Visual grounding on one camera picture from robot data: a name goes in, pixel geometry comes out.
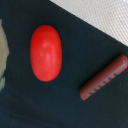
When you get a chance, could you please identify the red toy tomato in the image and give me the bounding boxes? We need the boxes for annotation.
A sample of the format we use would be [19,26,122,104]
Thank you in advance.
[30,25,62,82]

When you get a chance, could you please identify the brown toy sausage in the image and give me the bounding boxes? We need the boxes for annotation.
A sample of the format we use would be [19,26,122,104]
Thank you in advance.
[79,55,128,100]

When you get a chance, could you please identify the white toy fish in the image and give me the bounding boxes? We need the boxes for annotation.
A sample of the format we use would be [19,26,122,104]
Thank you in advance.
[0,19,9,91]

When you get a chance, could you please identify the white woven placemat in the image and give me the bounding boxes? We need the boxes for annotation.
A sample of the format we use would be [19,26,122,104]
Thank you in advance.
[50,0,128,46]

